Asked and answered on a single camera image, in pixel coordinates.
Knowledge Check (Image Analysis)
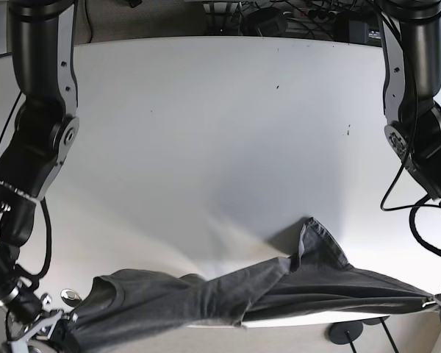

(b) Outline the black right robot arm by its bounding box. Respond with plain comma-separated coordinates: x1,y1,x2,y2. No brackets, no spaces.
0,1,80,352

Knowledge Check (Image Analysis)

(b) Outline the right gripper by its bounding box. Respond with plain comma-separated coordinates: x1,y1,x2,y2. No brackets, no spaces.
0,275,77,352

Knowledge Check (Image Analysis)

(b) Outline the left chrome table grommet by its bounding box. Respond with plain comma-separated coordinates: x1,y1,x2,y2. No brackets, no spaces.
60,288,82,306

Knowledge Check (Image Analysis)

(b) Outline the black round stand base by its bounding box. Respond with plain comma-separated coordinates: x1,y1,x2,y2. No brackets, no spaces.
326,321,364,345

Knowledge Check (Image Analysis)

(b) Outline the black power adapter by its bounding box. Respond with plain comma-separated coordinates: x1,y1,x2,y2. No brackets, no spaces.
241,7,287,37

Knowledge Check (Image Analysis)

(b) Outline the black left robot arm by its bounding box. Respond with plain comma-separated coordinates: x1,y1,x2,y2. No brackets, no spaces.
371,1,441,257

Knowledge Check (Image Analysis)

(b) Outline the grey T-shirt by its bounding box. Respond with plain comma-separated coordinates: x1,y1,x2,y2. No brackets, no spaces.
68,218,430,352

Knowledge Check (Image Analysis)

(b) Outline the black electronics box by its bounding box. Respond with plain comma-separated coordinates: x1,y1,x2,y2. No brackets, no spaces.
332,12,381,46

